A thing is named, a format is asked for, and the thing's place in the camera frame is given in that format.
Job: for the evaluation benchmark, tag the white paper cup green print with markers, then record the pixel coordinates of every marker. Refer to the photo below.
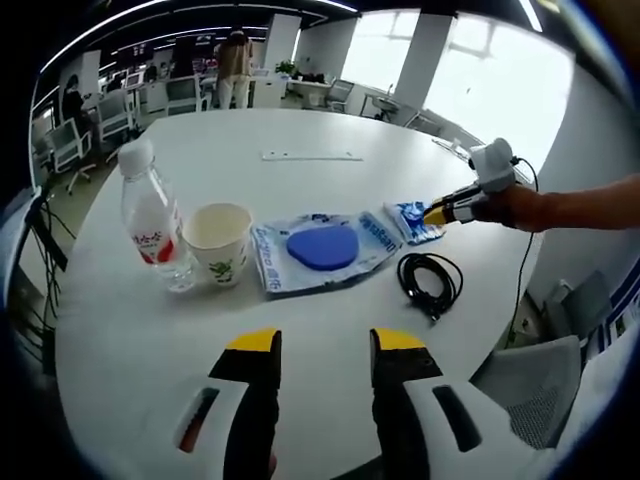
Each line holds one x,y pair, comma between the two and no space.
220,265

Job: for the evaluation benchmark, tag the small blue white packet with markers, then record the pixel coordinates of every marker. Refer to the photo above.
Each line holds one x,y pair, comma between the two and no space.
407,220

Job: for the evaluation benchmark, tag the white office chair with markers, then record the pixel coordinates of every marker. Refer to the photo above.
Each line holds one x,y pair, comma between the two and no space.
115,115
72,147

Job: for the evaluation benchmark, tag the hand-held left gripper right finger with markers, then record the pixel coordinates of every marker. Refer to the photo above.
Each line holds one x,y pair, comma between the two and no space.
450,430

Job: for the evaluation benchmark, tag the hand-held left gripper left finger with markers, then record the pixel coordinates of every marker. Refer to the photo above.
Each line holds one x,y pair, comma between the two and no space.
165,440

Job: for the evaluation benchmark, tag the person's right hand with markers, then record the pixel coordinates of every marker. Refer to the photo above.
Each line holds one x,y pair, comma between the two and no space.
512,207

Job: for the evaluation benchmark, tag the white cabinet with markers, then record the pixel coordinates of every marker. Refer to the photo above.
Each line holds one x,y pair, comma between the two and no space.
270,92

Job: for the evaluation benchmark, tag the green potted plant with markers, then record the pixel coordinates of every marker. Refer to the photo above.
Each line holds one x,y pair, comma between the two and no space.
285,67

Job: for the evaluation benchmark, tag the mesh back office chair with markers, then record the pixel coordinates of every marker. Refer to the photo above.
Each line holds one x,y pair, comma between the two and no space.
340,94

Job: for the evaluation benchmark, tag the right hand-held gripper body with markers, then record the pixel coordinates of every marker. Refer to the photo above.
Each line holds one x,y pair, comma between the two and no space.
492,160

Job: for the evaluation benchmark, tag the person's white clothing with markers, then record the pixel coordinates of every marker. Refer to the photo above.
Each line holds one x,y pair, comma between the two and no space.
610,400

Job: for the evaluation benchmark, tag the clear water bottle red label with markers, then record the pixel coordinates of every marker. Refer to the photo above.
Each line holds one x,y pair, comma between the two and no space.
150,220

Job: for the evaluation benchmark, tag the blue white wall poster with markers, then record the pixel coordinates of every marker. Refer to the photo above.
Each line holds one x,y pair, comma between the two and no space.
620,325

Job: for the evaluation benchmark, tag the large window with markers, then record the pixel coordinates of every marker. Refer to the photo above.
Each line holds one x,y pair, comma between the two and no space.
380,60
500,90

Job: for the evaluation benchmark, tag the large blue printed plastic packet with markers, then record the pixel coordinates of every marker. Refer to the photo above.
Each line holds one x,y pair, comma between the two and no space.
320,247

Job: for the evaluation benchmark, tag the grey mesh office chair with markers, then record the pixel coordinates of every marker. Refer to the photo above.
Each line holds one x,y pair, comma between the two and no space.
540,400

